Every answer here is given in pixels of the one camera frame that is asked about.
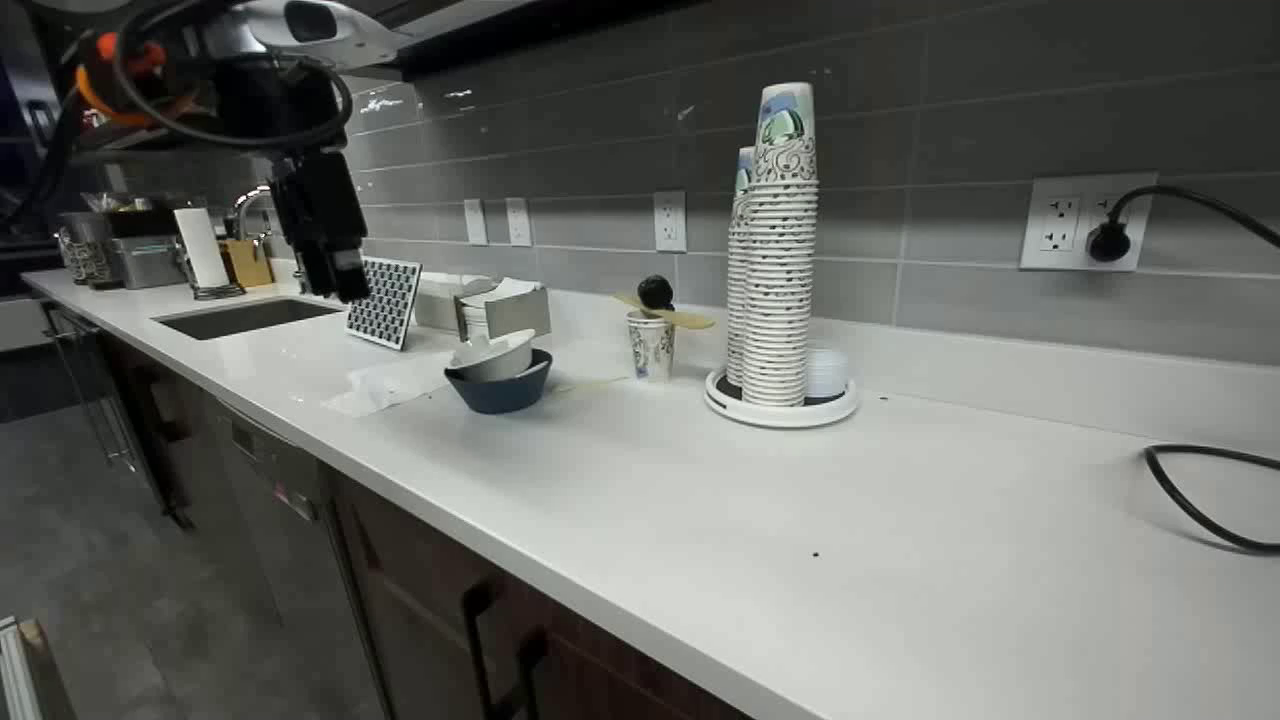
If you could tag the white duplex wall outlet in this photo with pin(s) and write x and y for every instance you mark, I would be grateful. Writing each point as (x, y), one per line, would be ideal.
(518, 223)

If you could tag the black round knob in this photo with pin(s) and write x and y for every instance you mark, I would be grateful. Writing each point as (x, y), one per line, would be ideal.
(652, 288)

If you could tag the white wall outlet near cups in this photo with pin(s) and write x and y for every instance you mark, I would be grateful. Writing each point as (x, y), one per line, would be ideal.
(669, 223)

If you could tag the blue bowl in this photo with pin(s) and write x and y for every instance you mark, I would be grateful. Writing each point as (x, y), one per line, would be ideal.
(507, 391)

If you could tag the white wall outlet with plug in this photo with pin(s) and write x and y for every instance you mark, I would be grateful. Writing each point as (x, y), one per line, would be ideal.
(1064, 223)

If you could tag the paper towel roll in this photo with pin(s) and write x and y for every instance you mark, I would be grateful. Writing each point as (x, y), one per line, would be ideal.
(780, 243)

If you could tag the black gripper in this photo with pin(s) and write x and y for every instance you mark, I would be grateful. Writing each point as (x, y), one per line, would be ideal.
(319, 207)

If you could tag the countertop sink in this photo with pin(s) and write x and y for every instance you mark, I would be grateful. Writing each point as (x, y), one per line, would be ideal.
(246, 316)

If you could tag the brown sponge holder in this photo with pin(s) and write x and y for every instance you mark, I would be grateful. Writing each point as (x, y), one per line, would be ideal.
(248, 260)

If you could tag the grey napkin holder with napkins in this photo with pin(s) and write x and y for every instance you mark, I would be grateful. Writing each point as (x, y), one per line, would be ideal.
(507, 311)

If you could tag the black white checkerboard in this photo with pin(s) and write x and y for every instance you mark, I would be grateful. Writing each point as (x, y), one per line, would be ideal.
(384, 301)

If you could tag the white upright card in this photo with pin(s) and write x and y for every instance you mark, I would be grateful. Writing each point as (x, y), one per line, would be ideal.
(201, 249)

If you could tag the small glass jar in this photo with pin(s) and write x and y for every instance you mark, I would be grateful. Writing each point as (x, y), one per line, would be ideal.
(650, 345)

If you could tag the white wall switch plate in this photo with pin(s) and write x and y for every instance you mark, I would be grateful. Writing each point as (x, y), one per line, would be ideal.
(472, 223)

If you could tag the white round cup tray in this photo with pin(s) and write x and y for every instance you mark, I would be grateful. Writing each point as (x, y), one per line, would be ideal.
(780, 411)

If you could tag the grey countertop appliance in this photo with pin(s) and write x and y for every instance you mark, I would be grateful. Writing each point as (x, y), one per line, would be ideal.
(116, 243)

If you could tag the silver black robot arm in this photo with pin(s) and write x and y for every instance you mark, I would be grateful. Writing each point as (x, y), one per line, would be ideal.
(266, 34)

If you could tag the white flat box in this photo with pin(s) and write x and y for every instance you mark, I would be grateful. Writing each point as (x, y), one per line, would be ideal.
(447, 296)

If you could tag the wooden stir stick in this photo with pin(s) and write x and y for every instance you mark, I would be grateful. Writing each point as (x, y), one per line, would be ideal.
(675, 316)

